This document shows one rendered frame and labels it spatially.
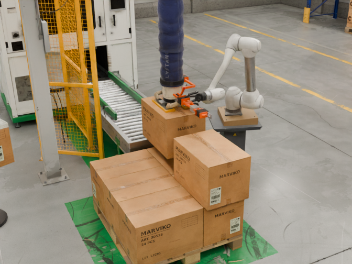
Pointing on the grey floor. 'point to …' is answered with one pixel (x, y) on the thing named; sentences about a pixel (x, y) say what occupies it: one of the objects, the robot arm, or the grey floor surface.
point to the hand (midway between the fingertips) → (184, 100)
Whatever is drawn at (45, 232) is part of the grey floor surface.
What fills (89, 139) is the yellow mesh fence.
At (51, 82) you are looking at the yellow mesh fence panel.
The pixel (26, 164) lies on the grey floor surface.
